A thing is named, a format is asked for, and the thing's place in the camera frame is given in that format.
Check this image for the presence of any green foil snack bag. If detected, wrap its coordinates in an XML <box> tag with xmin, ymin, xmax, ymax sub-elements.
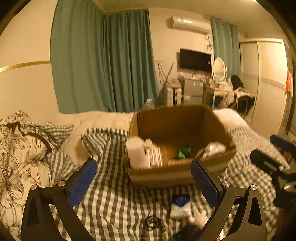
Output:
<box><xmin>177</xmin><ymin>146</ymin><xmax>191</xmax><ymax>160</ymax></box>

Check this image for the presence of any orange hanging towel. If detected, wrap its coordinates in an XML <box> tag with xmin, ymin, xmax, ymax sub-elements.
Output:
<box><xmin>285</xmin><ymin>71</ymin><xmax>293</xmax><ymax>97</ymax></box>

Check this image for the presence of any black small pouch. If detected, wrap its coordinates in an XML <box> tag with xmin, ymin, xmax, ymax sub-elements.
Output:
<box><xmin>170</xmin><ymin>225</ymin><xmax>202</xmax><ymax>241</ymax></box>

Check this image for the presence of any clear crumpled plastic bag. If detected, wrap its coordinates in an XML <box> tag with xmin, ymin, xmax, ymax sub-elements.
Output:
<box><xmin>196</xmin><ymin>142</ymin><xmax>226</xmax><ymax>160</ymax></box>

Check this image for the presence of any floral white black quilt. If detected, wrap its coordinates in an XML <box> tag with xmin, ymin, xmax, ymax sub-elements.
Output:
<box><xmin>1</xmin><ymin>111</ymin><xmax>52</xmax><ymax>240</ymax></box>

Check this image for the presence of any chair with piled clothes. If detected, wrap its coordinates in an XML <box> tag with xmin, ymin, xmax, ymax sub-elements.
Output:
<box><xmin>218</xmin><ymin>75</ymin><xmax>255</xmax><ymax>118</ymax></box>

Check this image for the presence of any blue white tissue pack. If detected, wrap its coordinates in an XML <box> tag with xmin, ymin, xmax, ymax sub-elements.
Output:
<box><xmin>170</xmin><ymin>194</ymin><xmax>192</xmax><ymax>219</ymax></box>

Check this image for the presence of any white louvered wardrobe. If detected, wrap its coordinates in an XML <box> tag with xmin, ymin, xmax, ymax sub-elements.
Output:
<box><xmin>239</xmin><ymin>39</ymin><xmax>288</xmax><ymax>138</ymax></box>

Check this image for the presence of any grey checkered bed sheet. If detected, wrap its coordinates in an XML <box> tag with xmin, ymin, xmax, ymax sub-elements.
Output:
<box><xmin>38</xmin><ymin>122</ymin><xmax>290</xmax><ymax>241</ymax></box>

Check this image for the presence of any white dressing table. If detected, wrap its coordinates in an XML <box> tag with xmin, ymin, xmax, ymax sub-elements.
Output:
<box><xmin>203</xmin><ymin>80</ymin><xmax>233</xmax><ymax>109</ymax></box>

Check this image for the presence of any brown cardboard box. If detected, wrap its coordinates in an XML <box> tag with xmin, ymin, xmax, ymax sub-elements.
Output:
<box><xmin>126</xmin><ymin>105</ymin><xmax>236</xmax><ymax>189</ymax></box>

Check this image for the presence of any white oval vanity mirror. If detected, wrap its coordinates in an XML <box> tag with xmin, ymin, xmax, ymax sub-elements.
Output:
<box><xmin>212</xmin><ymin>57</ymin><xmax>227</xmax><ymax>82</ymax></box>

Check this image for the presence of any grey mini fridge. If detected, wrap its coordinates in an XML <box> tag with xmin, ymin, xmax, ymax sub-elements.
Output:
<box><xmin>179</xmin><ymin>77</ymin><xmax>204</xmax><ymax>105</ymax></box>

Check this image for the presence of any white fluffy blanket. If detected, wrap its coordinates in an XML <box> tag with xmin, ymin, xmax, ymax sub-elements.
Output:
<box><xmin>46</xmin><ymin>108</ymin><xmax>249</xmax><ymax>160</ymax></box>

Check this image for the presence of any white medicine box in carton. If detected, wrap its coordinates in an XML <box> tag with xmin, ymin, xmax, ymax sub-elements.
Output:
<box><xmin>144</xmin><ymin>138</ymin><xmax>163</xmax><ymax>169</ymax></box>

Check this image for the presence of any white storage shelf unit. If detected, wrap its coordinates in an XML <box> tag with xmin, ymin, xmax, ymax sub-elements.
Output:
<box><xmin>163</xmin><ymin>82</ymin><xmax>182</xmax><ymax>106</ymax></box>

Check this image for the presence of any narrow teal curtain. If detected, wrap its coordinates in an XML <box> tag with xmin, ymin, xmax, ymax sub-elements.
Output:
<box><xmin>210</xmin><ymin>18</ymin><xmax>241</xmax><ymax>78</ymax></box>

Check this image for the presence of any clear water bottle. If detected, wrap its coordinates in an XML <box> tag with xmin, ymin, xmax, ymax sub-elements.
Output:
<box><xmin>142</xmin><ymin>99</ymin><xmax>156</xmax><ymax>110</ymax></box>

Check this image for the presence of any large teal curtain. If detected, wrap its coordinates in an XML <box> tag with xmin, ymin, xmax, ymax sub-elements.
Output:
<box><xmin>50</xmin><ymin>1</ymin><xmax>159</xmax><ymax>113</ymax></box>

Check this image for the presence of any wooden bead bracelet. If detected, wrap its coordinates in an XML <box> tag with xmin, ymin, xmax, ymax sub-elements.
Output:
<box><xmin>140</xmin><ymin>223</ymin><xmax>167</xmax><ymax>241</ymax></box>

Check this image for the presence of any black hair tie ring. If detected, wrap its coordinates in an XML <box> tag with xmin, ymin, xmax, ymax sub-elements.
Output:
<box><xmin>145</xmin><ymin>215</ymin><xmax>162</xmax><ymax>230</ymax></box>

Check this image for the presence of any black wall television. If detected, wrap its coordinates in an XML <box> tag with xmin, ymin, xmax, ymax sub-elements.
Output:
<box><xmin>180</xmin><ymin>49</ymin><xmax>212</xmax><ymax>72</ymax></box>

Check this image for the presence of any white wall air conditioner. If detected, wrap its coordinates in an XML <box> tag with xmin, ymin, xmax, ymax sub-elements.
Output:
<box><xmin>171</xmin><ymin>16</ymin><xmax>211</xmax><ymax>35</ymax></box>

